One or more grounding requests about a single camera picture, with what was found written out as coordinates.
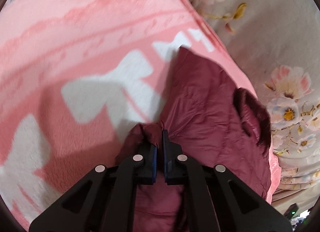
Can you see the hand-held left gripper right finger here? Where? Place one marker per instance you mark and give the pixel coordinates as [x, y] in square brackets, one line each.
[165, 146]

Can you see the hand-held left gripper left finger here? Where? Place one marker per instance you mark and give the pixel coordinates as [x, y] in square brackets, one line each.
[154, 163]

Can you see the maroon puffer jacket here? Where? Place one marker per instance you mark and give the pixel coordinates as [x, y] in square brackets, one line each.
[200, 111]

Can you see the pink patterned blanket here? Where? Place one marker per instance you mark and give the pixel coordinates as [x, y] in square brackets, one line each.
[75, 34]

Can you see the dark device with green light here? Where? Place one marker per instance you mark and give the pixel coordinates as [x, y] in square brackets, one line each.
[293, 213]

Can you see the grey floral bedsheet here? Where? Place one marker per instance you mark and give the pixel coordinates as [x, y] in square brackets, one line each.
[265, 34]

